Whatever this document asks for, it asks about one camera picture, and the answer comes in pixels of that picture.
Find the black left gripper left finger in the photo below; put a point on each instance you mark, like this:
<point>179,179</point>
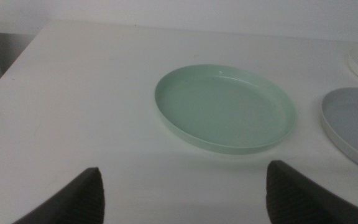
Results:
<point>79,202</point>

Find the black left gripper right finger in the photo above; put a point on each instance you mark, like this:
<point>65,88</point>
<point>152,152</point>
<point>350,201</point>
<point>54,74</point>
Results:
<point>294,202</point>

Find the grey shallow bowl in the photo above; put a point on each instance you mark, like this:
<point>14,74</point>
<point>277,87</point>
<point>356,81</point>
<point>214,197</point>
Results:
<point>354,118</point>

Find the mint green shallow bowl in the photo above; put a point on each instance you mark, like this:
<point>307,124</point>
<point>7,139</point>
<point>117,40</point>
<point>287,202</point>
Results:
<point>224,109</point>

